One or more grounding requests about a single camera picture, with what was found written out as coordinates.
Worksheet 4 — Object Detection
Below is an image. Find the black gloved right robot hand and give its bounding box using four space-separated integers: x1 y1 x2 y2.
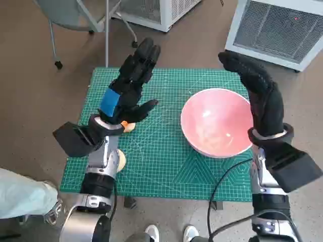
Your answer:
218 51 285 138

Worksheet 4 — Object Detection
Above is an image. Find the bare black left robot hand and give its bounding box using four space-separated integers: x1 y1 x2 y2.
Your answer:
97 37 162 127

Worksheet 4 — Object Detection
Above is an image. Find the pink bowl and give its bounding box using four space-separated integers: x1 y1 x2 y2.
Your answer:
180 88 254 159

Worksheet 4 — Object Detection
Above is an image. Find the round golden bread bun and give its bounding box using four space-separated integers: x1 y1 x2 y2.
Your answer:
117 149 127 172

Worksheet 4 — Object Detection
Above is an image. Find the metal pole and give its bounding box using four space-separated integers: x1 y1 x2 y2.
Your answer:
104 0 110 68

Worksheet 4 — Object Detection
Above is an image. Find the white mesh cabinet red light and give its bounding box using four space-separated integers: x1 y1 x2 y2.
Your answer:
224 0 323 73

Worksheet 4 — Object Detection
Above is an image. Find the green cutting mat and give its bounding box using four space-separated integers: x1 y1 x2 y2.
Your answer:
59 67 254 203

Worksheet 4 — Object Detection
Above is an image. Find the white cabinet with louvred side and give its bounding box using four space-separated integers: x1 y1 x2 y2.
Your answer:
111 0 202 33

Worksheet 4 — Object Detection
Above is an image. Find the grey office chair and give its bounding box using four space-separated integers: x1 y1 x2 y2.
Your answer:
32 0 139 70

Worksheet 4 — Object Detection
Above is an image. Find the white shoe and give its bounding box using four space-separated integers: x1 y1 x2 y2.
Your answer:
145 224 160 242
183 225 200 242

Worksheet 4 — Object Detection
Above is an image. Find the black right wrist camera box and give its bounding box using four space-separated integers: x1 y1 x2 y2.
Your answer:
264 142 323 194

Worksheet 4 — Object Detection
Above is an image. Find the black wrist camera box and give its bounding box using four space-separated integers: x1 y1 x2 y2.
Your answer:
52 122 105 157
264 142 323 194

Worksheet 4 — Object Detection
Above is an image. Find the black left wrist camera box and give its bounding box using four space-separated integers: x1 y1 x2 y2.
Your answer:
52 122 105 157

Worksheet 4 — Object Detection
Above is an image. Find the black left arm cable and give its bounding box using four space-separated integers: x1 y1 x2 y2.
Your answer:
107 180 118 225

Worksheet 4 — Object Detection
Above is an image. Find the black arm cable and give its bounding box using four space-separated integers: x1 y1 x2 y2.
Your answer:
207 158 254 242
107 180 118 225

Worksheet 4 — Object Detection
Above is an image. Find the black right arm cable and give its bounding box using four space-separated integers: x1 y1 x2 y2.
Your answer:
207 158 254 242

